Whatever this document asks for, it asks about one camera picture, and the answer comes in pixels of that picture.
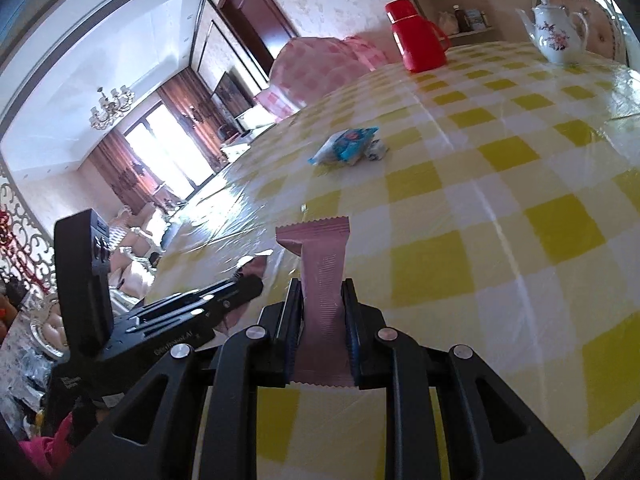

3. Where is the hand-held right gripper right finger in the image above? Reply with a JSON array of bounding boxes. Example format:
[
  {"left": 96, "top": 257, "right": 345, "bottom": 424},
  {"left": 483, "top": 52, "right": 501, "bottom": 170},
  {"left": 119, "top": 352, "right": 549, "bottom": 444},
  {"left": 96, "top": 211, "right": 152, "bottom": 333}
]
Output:
[{"left": 341, "top": 278, "right": 585, "bottom": 480}]

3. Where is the silver tray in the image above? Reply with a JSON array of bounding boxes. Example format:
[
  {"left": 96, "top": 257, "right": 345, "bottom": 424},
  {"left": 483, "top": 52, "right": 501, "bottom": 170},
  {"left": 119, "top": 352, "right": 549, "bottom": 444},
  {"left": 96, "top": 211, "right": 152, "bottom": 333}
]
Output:
[{"left": 30, "top": 307, "right": 71, "bottom": 361}]

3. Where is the red thermos jug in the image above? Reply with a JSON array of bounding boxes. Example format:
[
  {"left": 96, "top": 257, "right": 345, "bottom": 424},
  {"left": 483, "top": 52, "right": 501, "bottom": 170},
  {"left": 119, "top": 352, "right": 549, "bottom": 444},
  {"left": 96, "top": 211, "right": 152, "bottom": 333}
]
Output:
[{"left": 384, "top": 0, "right": 451, "bottom": 73}]

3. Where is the white ornate railing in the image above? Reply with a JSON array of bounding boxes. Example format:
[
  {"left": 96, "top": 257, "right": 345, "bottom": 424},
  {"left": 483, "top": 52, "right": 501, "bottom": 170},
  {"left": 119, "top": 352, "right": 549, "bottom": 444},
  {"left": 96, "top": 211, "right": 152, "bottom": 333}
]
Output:
[{"left": 0, "top": 165, "right": 56, "bottom": 293}]

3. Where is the ornate white chair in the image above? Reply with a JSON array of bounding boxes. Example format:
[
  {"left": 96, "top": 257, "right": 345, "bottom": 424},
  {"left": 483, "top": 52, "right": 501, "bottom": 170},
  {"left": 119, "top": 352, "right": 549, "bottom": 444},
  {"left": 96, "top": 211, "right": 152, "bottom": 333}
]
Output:
[{"left": 530, "top": 0, "right": 628, "bottom": 66}]

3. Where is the chandelier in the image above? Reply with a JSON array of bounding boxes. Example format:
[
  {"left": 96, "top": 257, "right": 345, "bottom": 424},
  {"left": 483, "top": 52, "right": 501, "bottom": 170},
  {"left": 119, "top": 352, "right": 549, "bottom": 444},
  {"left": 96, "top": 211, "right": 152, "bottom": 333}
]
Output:
[{"left": 89, "top": 86, "right": 136, "bottom": 131}]

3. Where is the blue white snack packet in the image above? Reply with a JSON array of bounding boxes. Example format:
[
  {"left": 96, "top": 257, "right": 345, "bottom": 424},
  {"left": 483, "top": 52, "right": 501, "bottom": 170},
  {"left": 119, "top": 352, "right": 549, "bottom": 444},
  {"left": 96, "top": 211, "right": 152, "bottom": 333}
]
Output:
[{"left": 306, "top": 127, "right": 379, "bottom": 167}]

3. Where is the brown curtain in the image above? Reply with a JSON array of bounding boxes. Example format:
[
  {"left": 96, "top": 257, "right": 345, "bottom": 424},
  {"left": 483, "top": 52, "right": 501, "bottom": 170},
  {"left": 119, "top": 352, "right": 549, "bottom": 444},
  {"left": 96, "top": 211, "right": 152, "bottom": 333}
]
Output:
[
  {"left": 87, "top": 127, "right": 161, "bottom": 216},
  {"left": 157, "top": 67, "right": 231, "bottom": 166}
]

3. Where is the dark wooden door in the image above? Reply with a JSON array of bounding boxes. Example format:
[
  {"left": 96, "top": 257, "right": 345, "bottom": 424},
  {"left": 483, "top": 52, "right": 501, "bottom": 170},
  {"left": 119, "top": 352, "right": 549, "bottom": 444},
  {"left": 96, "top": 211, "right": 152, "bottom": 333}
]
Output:
[{"left": 217, "top": 0, "right": 301, "bottom": 51}]

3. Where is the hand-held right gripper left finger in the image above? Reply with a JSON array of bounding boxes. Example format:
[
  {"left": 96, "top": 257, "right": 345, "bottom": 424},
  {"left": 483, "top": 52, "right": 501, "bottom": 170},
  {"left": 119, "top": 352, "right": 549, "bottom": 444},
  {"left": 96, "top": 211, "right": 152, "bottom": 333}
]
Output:
[{"left": 77, "top": 279, "right": 306, "bottom": 480}]

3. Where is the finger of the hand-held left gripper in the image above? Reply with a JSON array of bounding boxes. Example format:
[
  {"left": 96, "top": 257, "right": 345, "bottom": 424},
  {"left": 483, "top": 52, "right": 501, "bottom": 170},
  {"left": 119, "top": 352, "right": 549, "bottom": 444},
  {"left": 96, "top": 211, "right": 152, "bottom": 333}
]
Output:
[
  {"left": 141, "top": 278, "right": 241, "bottom": 318},
  {"left": 196, "top": 275, "right": 265, "bottom": 323}
]

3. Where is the white floral teapot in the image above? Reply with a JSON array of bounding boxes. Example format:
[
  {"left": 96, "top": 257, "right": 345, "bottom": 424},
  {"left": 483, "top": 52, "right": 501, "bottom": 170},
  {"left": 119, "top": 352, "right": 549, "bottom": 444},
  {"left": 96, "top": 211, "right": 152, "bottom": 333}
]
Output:
[{"left": 515, "top": 0, "right": 591, "bottom": 66}]

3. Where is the beige sofa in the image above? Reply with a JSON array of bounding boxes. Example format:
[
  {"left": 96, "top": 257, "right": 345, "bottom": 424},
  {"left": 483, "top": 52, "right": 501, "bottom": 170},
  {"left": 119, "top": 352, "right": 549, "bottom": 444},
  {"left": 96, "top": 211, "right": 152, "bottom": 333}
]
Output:
[{"left": 107, "top": 202, "right": 163, "bottom": 301}]

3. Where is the pink snack packet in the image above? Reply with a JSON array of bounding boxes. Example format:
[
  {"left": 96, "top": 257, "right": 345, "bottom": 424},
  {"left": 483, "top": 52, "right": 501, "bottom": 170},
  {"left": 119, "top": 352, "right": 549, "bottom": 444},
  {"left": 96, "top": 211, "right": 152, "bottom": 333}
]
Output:
[{"left": 275, "top": 216, "right": 362, "bottom": 389}]

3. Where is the television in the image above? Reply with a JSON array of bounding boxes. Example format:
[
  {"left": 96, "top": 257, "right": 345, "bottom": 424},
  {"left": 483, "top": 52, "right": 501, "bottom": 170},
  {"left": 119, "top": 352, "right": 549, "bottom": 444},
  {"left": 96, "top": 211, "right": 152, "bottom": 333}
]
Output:
[{"left": 212, "top": 72, "right": 256, "bottom": 116}]

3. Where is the yellow checked tablecloth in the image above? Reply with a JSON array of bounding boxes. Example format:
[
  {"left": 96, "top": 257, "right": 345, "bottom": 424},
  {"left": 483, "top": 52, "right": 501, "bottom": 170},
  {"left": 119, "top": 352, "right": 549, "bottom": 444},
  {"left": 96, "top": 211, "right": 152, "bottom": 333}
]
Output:
[{"left": 145, "top": 40, "right": 640, "bottom": 480}]

